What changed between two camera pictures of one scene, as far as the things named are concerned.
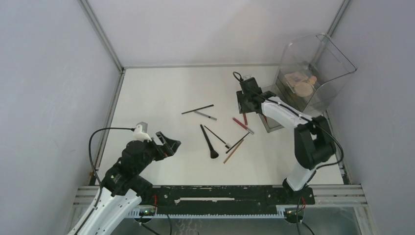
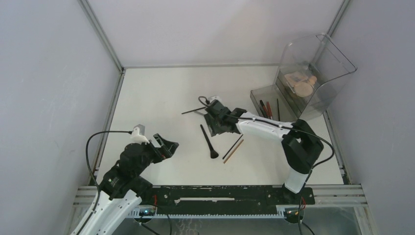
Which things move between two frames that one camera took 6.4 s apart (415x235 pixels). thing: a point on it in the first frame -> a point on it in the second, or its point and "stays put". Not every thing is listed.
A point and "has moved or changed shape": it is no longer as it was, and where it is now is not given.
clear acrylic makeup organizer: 312,72 stays put
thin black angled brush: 227,145 has moved or changed shape
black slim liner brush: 236,143 has moved or changed shape
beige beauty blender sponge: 312,80 stays put
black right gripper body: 243,104 -> 215,125
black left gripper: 168,149 stays put
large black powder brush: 213,153 stays put
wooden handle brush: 233,151 stays put
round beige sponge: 303,89 stays put
